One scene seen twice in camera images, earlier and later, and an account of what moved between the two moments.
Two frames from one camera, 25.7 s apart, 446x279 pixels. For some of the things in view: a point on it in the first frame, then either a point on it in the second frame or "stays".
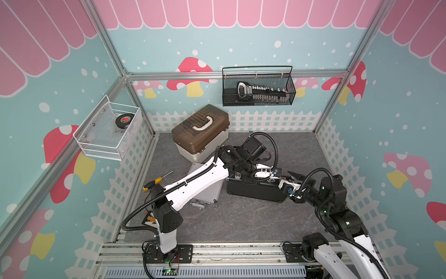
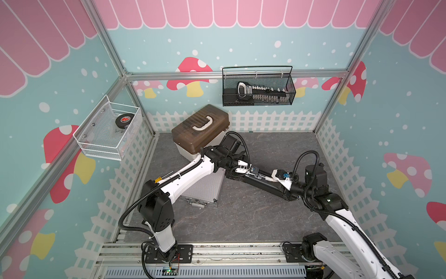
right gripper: (308, 182) stays
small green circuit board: (169, 272) stays
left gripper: (244, 176) to (232, 175)
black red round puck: (123, 120) stays
